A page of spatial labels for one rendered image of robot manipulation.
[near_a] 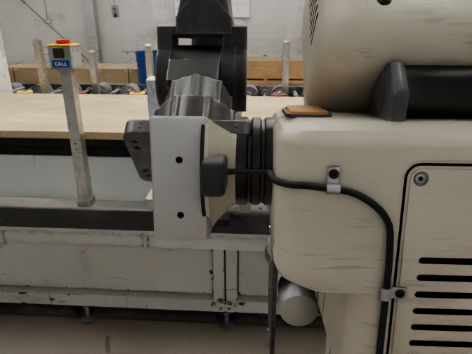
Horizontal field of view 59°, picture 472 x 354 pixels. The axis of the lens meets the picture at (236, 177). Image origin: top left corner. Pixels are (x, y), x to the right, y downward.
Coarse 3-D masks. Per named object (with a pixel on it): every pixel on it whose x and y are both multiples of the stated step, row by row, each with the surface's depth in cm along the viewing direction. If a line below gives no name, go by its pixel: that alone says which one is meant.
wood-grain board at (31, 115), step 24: (0, 96) 215; (24, 96) 215; (48, 96) 215; (96, 96) 215; (120, 96) 215; (144, 96) 215; (264, 96) 215; (0, 120) 168; (24, 120) 168; (48, 120) 168; (96, 120) 168; (120, 120) 168
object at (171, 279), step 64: (0, 192) 166; (64, 192) 164; (128, 192) 162; (0, 256) 182; (64, 256) 179; (128, 256) 177; (192, 256) 175; (256, 256) 173; (192, 320) 186; (256, 320) 184; (320, 320) 182
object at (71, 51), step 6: (48, 48) 121; (66, 48) 120; (72, 48) 122; (78, 48) 125; (48, 54) 121; (66, 54) 121; (72, 54) 122; (78, 54) 125; (72, 60) 122; (78, 60) 125; (72, 66) 122; (78, 66) 126
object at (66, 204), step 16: (0, 208) 141; (16, 208) 140; (32, 208) 140; (48, 208) 140; (64, 208) 140; (80, 208) 139; (96, 208) 139; (112, 208) 139; (128, 208) 139; (144, 208) 139; (0, 224) 143; (16, 224) 143; (32, 224) 142; (48, 224) 142; (64, 224) 141; (80, 224) 141; (96, 224) 141; (112, 224) 140; (128, 224) 140; (144, 224) 139; (240, 224) 137; (256, 224) 137
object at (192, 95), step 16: (176, 80) 43; (192, 80) 42; (208, 80) 42; (176, 96) 40; (192, 96) 40; (208, 96) 40; (224, 96) 43; (160, 112) 41; (176, 112) 39; (192, 112) 39; (208, 112) 39; (224, 112) 41; (128, 128) 38; (144, 128) 38; (224, 128) 38; (240, 128) 38; (128, 144) 39; (144, 144) 39; (144, 160) 41; (144, 176) 44
